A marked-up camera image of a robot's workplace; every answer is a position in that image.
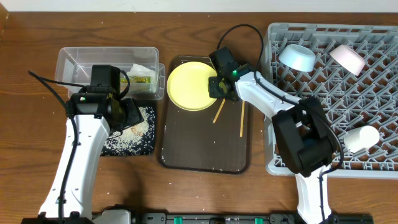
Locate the wooden chopstick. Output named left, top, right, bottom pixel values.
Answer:
left=213, top=98, right=226, bottom=124
left=239, top=101, right=245, bottom=137

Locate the yellow round plate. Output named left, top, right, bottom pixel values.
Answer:
left=167, top=62, right=216, bottom=111

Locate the white rice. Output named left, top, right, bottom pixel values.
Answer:
left=104, top=106, right=156, bottom=156

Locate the green snack wrapper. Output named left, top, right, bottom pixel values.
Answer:
left=120, top=77, right=151, bottom=84

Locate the white tissue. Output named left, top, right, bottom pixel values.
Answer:
left=127, top=64, right=156, bottom=82

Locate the light blue bowl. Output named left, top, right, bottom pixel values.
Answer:
left=279, top=44, right=316, bottom=72

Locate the pink bowl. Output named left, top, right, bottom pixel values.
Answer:
left=330, top=44, right=365, bottom=76

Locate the white cup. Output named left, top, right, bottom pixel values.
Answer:
left=343, top=126, right=380, bottom=153

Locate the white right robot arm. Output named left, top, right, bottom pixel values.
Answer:
left=209, top=63, right=340, bottom=223

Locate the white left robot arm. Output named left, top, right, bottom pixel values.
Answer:
left=22, top=93, right=143, bottom=223

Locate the black food waste tray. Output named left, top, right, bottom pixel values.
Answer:
left=99, top=99, right=157, bottom=157

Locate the clear plastic waste bin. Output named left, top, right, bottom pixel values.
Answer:
left=55, top=47, right=165, bottom=100

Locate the grey dishwasher rack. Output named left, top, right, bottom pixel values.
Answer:
left=262, top=23, right=397, bottom=179

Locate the peanut shells pile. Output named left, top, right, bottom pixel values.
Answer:
left=131, top=126, right=144, bottom=136

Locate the dark brown serving tray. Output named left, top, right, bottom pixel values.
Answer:
left=157, top=55, right=254, bottom=174

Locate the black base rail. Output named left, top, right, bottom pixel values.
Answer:
left=130, top=213, right=374, bottom=224

